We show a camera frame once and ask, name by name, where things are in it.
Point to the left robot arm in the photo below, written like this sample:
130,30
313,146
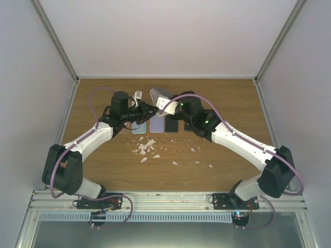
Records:
64,164

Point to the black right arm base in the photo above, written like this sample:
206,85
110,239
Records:
227,201

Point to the white slotted cable duct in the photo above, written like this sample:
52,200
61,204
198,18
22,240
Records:
139,217

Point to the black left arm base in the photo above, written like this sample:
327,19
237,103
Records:
113,201

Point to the aluminium front rail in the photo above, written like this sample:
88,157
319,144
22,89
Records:
166,202

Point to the light blue phone case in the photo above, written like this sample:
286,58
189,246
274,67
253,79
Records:
138,128

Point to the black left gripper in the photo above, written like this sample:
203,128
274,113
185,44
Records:
145,108

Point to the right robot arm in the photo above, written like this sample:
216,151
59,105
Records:
275,164

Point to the dark green smartphone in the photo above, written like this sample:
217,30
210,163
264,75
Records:
171,125

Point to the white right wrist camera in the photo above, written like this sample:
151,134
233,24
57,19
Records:
165,106

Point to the white debris pile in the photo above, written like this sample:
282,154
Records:
146,149

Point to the lavender phone case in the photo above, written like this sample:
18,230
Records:
156,124

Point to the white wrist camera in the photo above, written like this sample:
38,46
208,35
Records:
136,98
165,106

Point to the white phone stand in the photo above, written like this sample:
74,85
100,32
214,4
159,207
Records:
156,92

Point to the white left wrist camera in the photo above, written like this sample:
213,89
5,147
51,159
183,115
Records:
136,98

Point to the phone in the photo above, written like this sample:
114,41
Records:
188,127

